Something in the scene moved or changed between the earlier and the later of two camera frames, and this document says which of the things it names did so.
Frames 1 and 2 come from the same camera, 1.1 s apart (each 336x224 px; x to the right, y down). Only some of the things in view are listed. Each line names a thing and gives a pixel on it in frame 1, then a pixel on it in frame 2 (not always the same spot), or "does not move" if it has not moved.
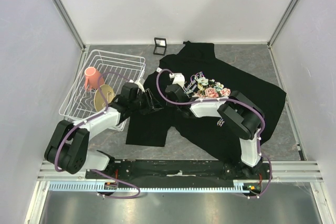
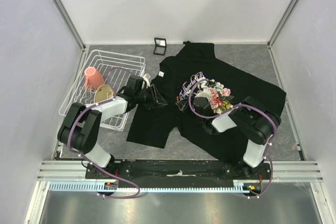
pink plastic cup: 93,78 does not move
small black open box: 160,45 does not move
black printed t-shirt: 205,78 does not move
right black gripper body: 177,107 to 202,120
